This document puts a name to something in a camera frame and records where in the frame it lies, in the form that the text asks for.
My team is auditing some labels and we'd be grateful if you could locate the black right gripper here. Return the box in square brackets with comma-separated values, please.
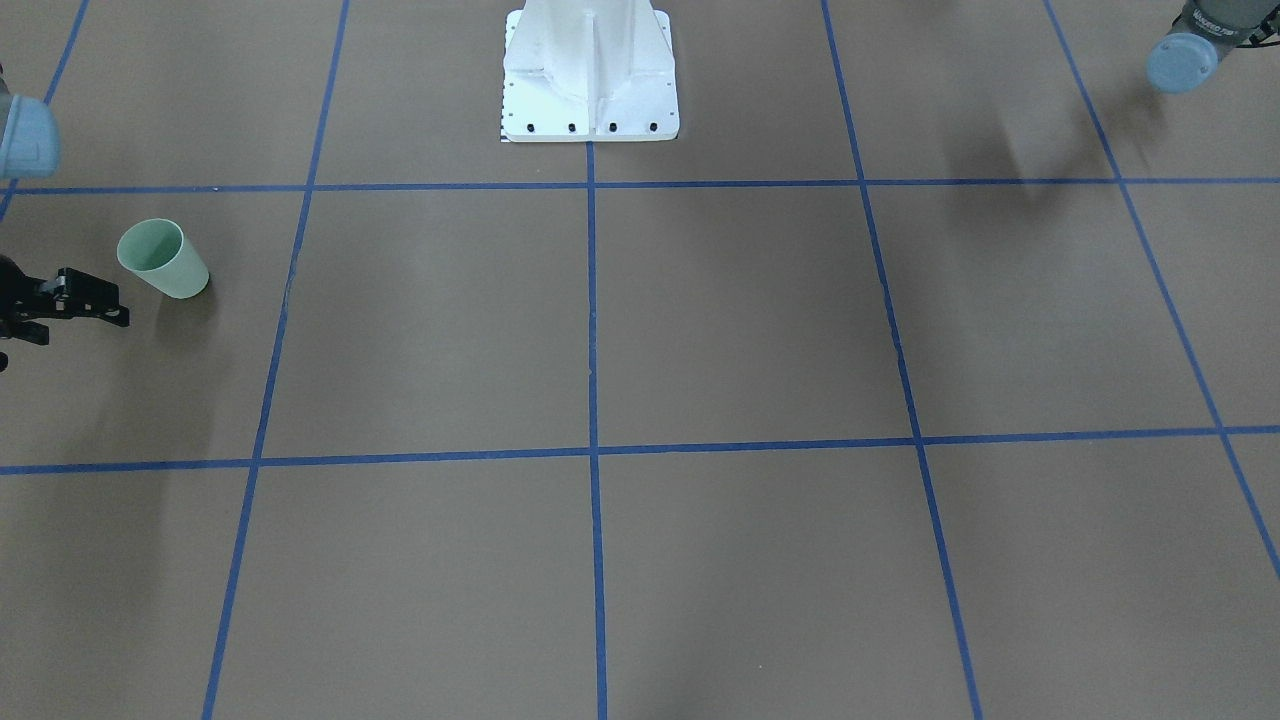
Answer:
[1, 255, 131, 346]

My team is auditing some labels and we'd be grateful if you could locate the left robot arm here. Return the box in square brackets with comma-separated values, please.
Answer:
[1146, 1, 1277, 94]

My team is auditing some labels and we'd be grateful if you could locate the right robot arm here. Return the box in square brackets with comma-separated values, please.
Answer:
[1, 81, 131, 347]

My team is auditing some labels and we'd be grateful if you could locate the green plastic cup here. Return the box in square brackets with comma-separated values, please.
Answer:
[116, 218, 211, 300]

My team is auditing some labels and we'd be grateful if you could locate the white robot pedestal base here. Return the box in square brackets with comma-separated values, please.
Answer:
[500, 1, 681, 143]

